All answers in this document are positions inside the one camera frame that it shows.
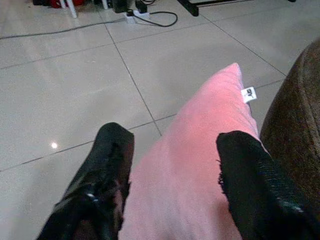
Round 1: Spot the black box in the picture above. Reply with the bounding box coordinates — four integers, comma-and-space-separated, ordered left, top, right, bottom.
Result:
112, 0, 131, 14

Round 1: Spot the grey floor cable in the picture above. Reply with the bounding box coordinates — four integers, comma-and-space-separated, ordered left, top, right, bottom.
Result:
0, 17, 127, 41

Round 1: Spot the white power strip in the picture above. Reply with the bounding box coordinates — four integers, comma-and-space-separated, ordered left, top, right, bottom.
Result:
123, 9, 151, 25

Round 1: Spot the brown fabric sofa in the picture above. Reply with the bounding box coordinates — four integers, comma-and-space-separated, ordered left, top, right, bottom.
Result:
259, 39, 320, 221

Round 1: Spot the pink velvet pillow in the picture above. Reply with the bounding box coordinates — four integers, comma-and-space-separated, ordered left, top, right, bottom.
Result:
117, 62, 261, 240

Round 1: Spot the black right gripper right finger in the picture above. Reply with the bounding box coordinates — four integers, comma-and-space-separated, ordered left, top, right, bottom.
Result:
215, 130, 320, 240

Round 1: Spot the black power cable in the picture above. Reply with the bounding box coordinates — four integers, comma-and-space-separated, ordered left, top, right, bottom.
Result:
136, 10, 179, 28

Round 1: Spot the red black device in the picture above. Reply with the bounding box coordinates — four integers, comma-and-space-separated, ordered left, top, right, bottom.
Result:
32, 0, 87, 9

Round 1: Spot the black stand base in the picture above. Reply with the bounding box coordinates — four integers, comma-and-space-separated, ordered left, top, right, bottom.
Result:
177, 0, 297, 17

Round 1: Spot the black power adapter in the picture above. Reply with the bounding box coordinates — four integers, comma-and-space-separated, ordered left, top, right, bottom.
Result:
134, 0, 148, 14

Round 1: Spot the white chair leg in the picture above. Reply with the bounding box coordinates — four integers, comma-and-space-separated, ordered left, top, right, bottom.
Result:
65, 0, 78, 19

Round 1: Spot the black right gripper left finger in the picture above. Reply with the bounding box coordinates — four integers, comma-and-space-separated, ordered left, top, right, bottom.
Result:
37, 122, 135, 240

